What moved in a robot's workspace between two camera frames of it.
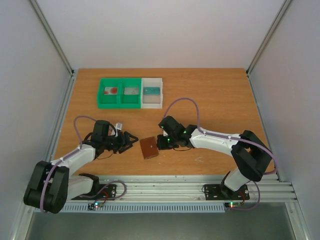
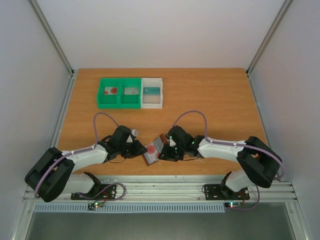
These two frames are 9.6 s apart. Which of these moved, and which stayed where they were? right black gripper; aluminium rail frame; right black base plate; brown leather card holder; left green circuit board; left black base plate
Moved: brown leather card holder; right black gripper
Stayed: left black base plate; right black base plate; aluminium rail frame; left green circuit board
